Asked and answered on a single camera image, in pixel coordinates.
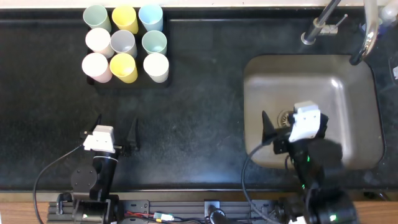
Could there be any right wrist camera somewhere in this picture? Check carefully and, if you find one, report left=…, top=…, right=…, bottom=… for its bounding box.
left=288, top=100, right=322, bottom=144

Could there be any green cup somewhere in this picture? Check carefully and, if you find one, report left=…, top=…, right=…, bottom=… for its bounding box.
left=141, top=30, right=168, bottom=57
left=82, top=4, right=112, bottom=33

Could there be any white cup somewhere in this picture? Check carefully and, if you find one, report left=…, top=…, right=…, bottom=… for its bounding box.
left=142, top=52, right=170, bottom=84
left=85, top=27, right=115, bottom=59

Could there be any yellow cup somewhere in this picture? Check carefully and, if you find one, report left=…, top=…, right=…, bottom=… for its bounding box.
left=109, top=52, right=139, bottom=84
left=111, top=4, right=139, bottom=34

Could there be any grey cup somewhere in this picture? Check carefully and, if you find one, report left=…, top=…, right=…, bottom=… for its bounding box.
left=109, top=29, right=138, bottom=60

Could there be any steel tap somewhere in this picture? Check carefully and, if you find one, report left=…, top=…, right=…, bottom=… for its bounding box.
left=300, top=0, right=381, bottom=67

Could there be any mounting rail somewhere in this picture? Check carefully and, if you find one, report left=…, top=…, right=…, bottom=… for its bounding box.
left=46, top=192, right=312, bottom=224

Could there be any steel sink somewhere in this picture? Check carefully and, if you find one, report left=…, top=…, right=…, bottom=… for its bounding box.
left=243, top=54, right=385, bottom=170

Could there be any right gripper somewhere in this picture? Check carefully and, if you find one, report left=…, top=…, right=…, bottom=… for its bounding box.
left=261, top=110, right=330, bottom=155

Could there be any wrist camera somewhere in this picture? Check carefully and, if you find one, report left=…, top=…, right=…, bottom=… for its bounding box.
left=82, top=124, right=116, bottom=154
left=288, top=100, right=322, bottom=144

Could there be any blue cup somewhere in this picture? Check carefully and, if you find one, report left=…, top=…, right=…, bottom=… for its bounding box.
left=138, top=3, right=164, bottom=32

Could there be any pink cup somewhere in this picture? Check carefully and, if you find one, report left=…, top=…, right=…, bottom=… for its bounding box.
left=81, top=52, right=113, bottom=84

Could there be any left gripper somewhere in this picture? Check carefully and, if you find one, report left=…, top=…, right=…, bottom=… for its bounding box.
left=80, top=113, right=141, bottom=157

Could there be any black tray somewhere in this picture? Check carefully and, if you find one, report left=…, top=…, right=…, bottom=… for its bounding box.
left=86, top=9, right=172, bottom=95

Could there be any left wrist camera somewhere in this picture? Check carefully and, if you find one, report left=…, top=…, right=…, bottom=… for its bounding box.
left=82, top=124, right=116, bottom=154

